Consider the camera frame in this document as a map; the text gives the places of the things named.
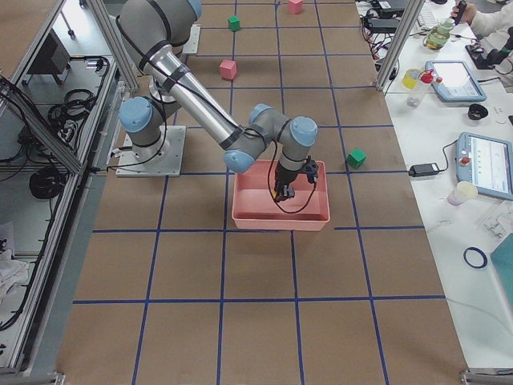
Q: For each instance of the pink cube centre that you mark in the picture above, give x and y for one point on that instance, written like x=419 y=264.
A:
x=228 y=69

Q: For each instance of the black round lens cap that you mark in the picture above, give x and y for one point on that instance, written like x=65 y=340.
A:
x=477 y=112

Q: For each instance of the aluminium frame post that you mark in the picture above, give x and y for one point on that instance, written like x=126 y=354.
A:
x=402 y=33

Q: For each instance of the black power adapter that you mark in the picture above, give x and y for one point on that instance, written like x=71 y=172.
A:
x=421 y=170

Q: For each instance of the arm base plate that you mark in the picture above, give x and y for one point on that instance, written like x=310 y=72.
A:
x=161 y=159
x=191 y=47

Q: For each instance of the far teach pendant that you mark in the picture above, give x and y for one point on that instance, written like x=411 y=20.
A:
x=458 y=82

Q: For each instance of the white plastic cup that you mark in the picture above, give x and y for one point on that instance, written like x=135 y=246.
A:
x=462 y=192

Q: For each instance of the pink plastic bin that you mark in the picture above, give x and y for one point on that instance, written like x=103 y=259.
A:
x=253 y=206

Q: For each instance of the green glass teapot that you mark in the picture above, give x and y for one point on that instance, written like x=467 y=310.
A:
x=439 y=35

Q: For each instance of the person's hand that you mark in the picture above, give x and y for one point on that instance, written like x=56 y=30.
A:
x=464 y=16

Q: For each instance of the pink cube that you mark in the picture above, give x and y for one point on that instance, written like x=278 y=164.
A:
x=295 y=6
x=228 y=69

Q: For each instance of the green cube near bin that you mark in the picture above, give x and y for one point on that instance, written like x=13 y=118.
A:
x=356 y=158

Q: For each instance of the near teach pendant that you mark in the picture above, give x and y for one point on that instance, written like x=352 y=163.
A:
x=486 y=163

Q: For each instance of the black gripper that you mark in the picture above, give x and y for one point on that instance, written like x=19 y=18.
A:
x=285 y=176

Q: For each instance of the teal cutting mat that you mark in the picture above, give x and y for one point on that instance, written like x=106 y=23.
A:
x=501 y=259

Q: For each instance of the green cube far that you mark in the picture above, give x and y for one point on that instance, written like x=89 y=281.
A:
x=234 y=23

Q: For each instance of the teach pendant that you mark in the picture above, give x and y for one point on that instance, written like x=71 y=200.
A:
x=458 y=82
x=486 y=163

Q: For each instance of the yellow tape roll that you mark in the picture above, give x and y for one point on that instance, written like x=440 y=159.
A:
x=410 y=78

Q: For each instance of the pink cube far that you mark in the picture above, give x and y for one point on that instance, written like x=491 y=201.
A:
x=295 y=6

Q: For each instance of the clear plastic bottle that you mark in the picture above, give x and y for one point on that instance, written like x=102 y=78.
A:
x=423 y=84

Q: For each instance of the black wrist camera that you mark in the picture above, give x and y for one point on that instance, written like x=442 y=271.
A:
x=310 y=169

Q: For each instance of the person's white sleeve forearm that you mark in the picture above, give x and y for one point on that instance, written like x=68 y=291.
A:
x=493 y=28

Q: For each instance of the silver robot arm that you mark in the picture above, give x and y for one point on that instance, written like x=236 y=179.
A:
x=151 y=31

